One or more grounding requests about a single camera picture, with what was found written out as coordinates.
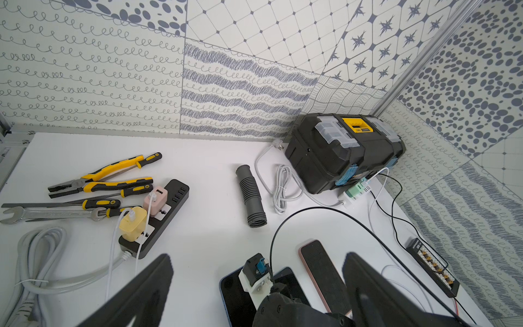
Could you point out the black power strip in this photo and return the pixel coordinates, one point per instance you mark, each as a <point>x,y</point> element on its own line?
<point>178,193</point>

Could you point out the white power strip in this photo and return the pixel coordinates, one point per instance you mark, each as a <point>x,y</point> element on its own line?
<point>348,201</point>

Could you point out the yellow USB charger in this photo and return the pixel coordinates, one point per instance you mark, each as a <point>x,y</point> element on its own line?
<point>133,224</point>

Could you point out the yellow handled screwdriver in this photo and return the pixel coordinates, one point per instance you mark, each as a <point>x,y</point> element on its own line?
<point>109,201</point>

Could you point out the steel open-end wrench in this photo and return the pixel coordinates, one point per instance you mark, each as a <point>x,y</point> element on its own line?
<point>20,214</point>

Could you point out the pink USB charger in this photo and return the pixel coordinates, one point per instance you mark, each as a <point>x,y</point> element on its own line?
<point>155,200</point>

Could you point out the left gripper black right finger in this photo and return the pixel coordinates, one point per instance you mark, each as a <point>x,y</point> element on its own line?
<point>376,302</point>

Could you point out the black plastic toolbox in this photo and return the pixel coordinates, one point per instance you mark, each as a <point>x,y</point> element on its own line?
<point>330,151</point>

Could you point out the black phone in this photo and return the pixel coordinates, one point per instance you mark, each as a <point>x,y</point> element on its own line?
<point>239,305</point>

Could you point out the black terminal board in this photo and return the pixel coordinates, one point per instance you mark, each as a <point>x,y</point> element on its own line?
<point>434,267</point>

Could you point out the teal USB charger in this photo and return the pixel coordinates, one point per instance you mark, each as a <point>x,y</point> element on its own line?
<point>363,185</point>

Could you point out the light green USB charger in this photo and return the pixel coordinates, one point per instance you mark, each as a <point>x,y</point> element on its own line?
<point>353,192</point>

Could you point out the pink case phone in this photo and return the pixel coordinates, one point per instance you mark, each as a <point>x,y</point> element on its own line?
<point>325,277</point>

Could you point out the black ribbed handle tube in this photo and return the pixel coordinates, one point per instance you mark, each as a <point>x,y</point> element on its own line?
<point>256,216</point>

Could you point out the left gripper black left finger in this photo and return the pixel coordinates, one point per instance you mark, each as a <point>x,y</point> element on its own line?
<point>141,302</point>

